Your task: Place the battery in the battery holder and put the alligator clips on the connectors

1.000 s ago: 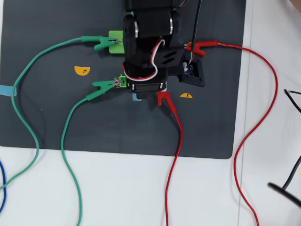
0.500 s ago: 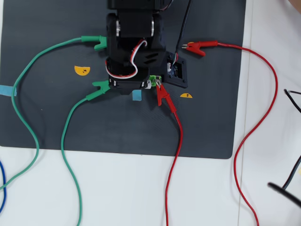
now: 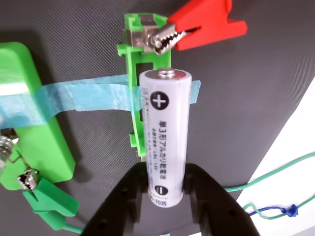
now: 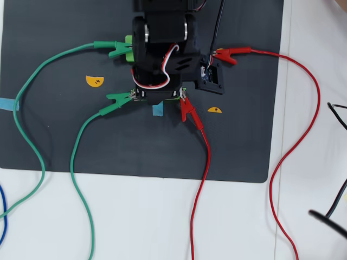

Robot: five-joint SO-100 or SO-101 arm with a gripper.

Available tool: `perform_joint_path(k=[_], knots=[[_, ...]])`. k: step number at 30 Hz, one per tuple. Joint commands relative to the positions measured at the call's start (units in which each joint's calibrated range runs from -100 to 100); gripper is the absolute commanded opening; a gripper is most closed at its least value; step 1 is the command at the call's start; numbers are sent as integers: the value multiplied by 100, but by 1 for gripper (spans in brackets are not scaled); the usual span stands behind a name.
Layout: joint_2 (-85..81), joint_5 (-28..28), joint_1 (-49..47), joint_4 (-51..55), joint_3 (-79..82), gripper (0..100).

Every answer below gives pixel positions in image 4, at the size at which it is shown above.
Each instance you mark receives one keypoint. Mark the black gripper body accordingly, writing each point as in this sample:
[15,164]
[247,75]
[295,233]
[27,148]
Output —
[158,97]

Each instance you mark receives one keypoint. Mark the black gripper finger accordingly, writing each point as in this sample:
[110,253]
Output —
[155,99]

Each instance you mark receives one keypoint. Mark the red alligator clip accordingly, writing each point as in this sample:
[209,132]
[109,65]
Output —
[187,108]
[230,54]

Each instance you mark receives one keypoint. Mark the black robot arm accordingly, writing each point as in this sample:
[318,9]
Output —
[165,27]

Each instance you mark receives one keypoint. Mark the green battery holder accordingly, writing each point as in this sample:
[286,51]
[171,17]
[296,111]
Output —
[173,99]

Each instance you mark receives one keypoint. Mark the green alligator clip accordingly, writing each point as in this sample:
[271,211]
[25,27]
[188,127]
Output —
[119,47]
[119,98]

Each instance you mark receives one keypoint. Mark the green bulb holder block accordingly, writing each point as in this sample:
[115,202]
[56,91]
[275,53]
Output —
[129,57]

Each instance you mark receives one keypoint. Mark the long blue tape strip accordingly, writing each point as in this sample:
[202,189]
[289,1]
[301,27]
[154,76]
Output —
[158,110]

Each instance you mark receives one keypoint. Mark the dark grey work mat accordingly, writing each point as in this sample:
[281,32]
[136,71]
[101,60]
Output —
[135,140]

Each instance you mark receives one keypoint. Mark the orange half-round sticker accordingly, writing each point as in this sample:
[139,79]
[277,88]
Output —
[93,82]
[214,110]

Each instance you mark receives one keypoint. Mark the short blue tape piece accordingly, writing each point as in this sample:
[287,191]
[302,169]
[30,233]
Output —
[8,104]

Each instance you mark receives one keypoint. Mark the blurry black bar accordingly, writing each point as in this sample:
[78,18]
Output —
[325,219]

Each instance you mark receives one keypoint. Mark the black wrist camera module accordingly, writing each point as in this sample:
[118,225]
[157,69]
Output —
[212,78]

